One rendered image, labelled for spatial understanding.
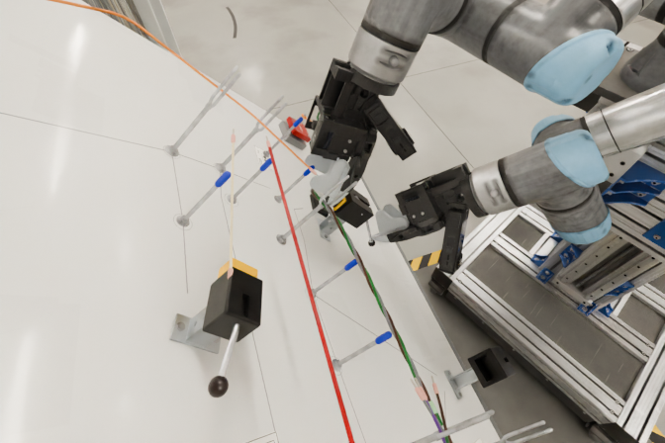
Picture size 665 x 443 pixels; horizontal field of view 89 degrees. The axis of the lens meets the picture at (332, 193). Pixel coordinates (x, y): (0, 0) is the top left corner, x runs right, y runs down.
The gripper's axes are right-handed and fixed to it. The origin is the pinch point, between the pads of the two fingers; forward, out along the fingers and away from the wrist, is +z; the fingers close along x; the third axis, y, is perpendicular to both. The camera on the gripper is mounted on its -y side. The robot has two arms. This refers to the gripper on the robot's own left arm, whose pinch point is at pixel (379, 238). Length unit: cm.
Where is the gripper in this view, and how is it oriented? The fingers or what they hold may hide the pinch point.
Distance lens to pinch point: 65.3
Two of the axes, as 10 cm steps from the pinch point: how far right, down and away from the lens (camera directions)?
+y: -4.3, -9.0, -0.1
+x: -5.4, 2.6, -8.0
